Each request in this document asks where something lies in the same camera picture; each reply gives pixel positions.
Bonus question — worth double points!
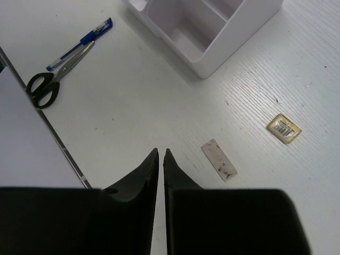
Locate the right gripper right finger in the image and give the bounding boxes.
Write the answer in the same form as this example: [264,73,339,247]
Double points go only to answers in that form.
[163,150,311,254]

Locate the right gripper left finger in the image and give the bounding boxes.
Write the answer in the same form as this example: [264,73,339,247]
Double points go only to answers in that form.
[1,149,159,254]

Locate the black-handled scissors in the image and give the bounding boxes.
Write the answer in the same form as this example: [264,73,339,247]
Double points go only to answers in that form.
[25,41,95,109]

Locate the grey dirty eraser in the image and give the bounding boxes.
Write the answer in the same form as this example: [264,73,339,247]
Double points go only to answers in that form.
[201,139,237,182]

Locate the yellow barcode eraser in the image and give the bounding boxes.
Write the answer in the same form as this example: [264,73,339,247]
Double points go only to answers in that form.
[267,113,302,145]

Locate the blue ballpoint pen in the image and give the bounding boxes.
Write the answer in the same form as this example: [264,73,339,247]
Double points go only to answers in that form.
[46,18,113,72]

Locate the right white compartment organizer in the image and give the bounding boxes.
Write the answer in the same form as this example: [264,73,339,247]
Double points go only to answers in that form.
[124,0,283,79]

